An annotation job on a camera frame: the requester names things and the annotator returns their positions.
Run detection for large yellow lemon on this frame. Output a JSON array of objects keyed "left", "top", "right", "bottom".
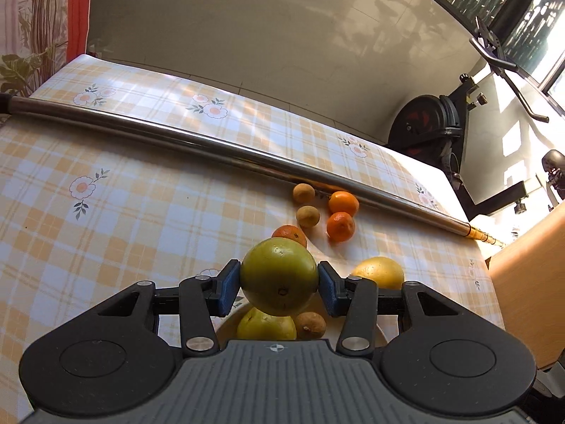
[{"left": 351, "top": 255, "right": 404, "bottom": 290}]

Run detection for brown kiwi in plate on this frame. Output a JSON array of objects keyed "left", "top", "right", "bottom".
[{"left": 294, "top": 311, "right": 327, "bottom": 341}]

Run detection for brown kiwi by pole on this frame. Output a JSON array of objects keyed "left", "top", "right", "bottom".
[{"left": 292, "top": 183, "right": 316, "bottom": 205}]

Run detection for tangerine plate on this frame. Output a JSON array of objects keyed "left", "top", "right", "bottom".
[{"left": 272, "top": 224, "right": 308, "bottom": 248}]

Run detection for black exercise bike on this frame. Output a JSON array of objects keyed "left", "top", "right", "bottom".
[{"left": 386, "top": 15, "right": 565, "bottom": 222}]

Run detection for brown kiwi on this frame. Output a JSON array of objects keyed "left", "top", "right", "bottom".
[
  {"left": 296, "top": 205, "right": 320, "bottom": 229},
  {"left": 294, "top": 311, "right": 327, "bottom": 341},
  {"left": 292, "top": 183, "right": 316, "bottom": 205}
]

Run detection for red floral curtain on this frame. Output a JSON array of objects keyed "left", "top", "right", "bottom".
[{"left": 1, "top": 0, "right": 91, "bottom": 97}]

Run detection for cream round plate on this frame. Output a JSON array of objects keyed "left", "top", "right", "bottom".
[{"left": 214, "top": 291, "right": 390, "bottom": 349}]

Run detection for wooden side furniture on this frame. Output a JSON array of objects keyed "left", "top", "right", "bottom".
[{"left": 488, "top": 205, "right": 565, "bottom": 367}]

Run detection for plaid floral tablecloth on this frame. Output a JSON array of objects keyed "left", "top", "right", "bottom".
[{"left": 0, "top": 53, "right": 506, "bottom": 424}]

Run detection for tangerine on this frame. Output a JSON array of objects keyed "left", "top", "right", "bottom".
[
  {"left": 327, "top": 212, "right": 355, "bottom": 243},
  {"left": 327, "top": 190, "right": 360, "bottom": 217}
]

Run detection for long metal pole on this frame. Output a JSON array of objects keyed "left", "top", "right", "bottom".
[{"left": 1, "top": 93, "right": 505, "bottom": 248}]

